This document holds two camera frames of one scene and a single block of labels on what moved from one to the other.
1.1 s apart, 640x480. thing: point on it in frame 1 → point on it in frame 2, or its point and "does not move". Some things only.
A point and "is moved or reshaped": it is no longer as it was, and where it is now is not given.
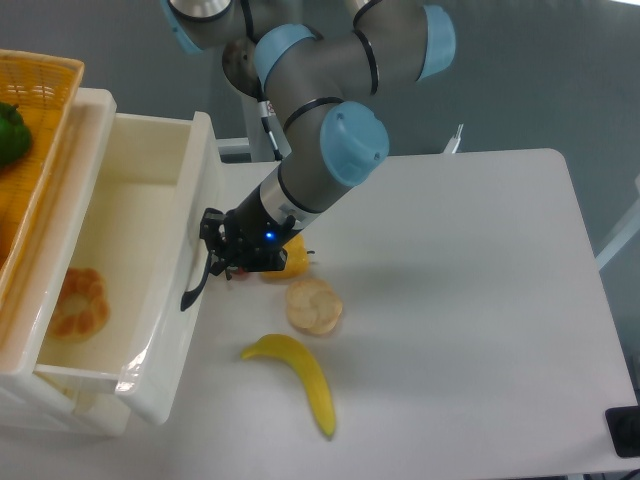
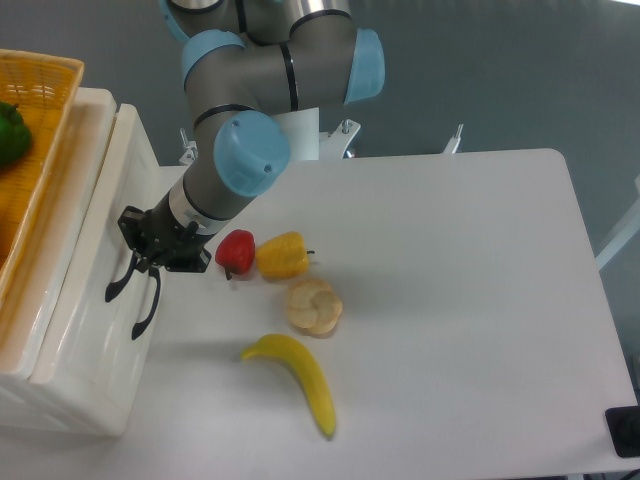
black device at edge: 624,428 does not move
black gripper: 254,240 → 167,244
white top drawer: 128,309 is moved or reshaped
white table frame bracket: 455,140 does not move
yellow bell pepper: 297,261 does not move
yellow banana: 293,351 does not move
